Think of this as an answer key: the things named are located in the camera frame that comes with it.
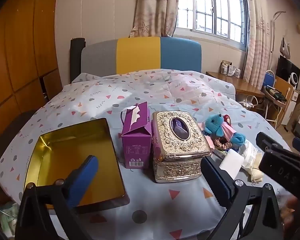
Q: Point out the pink brown satin scrunchie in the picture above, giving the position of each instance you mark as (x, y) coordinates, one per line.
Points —
(221, 143)

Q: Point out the wooden desk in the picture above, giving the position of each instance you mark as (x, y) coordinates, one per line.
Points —
(240, 85)

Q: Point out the green white paper packets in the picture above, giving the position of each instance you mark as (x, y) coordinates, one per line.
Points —
(8, 217)

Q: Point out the barred window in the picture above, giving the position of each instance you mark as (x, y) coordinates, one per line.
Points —
(215, 5)

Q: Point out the grey yellow blue headboard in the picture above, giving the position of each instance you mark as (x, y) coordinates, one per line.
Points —
(137, 55)

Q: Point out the gold metal tin tray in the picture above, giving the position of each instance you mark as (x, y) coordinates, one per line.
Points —
(65, 150)

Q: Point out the gold ornate tissue box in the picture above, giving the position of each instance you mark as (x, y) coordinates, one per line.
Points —
(180, 160)

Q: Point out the dark grey mattress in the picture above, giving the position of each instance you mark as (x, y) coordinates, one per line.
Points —
(12, 130)

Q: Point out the blue chair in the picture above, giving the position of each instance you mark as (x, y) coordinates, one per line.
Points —
(267, 80)

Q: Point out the purple carton box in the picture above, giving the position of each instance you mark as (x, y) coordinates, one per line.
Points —
(137, 150)

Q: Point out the red haired small doll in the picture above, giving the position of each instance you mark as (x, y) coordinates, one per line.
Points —
(227, 120)

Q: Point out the white cabinet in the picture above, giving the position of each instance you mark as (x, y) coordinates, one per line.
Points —
(293, 107)

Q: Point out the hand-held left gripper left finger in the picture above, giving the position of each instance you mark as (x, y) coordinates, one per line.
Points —
(86, 177)

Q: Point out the beige starfish print curtain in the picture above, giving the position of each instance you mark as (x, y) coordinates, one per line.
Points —
(150, 10)

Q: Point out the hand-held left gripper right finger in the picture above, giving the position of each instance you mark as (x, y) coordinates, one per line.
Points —
(215, 180)

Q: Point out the cream gloves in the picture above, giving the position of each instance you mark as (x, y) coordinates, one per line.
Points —
(251, 157)

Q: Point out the group of small white boxes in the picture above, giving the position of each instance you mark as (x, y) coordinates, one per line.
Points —
(230, 69)

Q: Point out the white round fan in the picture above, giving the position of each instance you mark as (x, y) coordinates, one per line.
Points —
(293, 80)

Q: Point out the white square packet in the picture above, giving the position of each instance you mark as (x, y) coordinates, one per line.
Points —
(231, 162)

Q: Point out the black monitor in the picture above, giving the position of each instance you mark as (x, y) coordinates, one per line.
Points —
(286, 66)

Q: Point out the pink patterned curtain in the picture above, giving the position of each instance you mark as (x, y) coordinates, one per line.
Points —
(258, 42)

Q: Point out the white garment steamer pole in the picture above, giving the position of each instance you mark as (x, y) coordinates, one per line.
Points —
(273, 37)

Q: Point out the wooden wardrobe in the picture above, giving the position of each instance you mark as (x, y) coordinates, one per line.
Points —
(20, 55)

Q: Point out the dark green bag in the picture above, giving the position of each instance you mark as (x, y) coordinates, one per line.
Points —
(276, 94)

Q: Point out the blue plush toy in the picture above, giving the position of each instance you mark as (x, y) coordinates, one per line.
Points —
(215, 126)

